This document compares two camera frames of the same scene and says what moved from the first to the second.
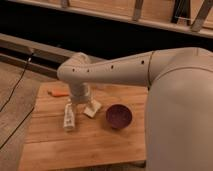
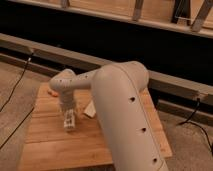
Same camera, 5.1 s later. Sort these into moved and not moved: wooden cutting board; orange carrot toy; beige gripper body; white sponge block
Moved: beige gripper body
Not moved: wooden cutting board; orange carrot toy; white sponge block
